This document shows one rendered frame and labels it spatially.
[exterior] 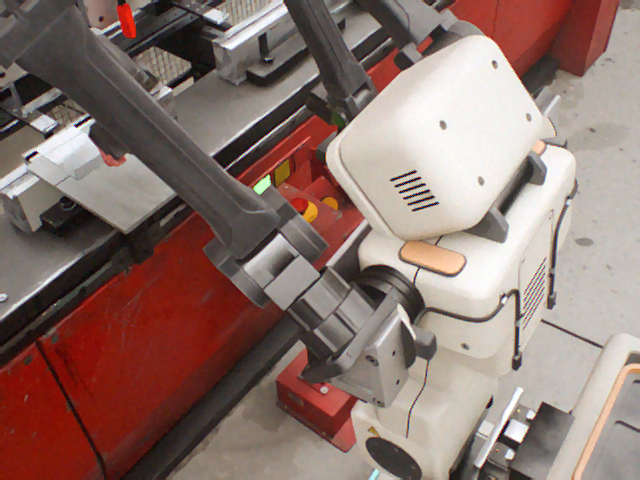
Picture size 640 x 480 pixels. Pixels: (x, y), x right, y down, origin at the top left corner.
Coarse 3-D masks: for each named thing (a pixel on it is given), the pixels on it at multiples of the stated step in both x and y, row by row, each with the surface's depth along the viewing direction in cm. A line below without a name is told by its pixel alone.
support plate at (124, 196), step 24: (48, 168) 130; (120, 168) 130; (144, 168) 129; (72, 192) 126; (96, 192) 126; (120, 192) 125; (144, 192) 125; (168, 192) 125; (120, 216) 121; (144, 216) 121
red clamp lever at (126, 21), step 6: (120, 0) 124; (120, 6) 125; (126, 6) 125; (120, 12) 126; (126, 12) 126; (120, 18) 127; (126, 18) 126; (132, 18) 127; (120, 24) 128; (126, 24) 127; (132, 24) 128; (126, 30) 128; (132, 30) 128; (126, 36) 130; (132, 36) 129
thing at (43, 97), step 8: (16, 80) 123; (24, 80) 124; (32, 80) 125; (40, 80) 126; (16, 88) 123; (24, 88) 125; (32, 88) 126; (40, 88) 127; (48, 88) 128; (16, 96) 125; (24, 96) 125; (32, 96) 127; (40, 96) 129; (48, 96) 130; (24, 104) 126; (32, 104) 128; (40, 104) 130; (24, 112) 128
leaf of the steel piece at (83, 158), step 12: (72, 144) 134; (84, 144) 134; (48, 156) 132; (60, 156) 132; (72, 156) 132; (84, 156) 132; (96, 156) 129; (72, 168) 130; (84, 168) 128; (96, 168) 130
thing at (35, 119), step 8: (0, 88) 144; (8, 88) 144; (0, 96) 143; (8, 96) 145; (0, 104) 143; (8, 104) 143; (16, 104) 143; (8, 112) 142; (16, 112) 141; (32, 112) 141; (40, 112) 141; (24, 120) 139; (32, 120) 139; (40, 120) 139; (48, 120) 139; (40, 128) 138; (48, 128) 137
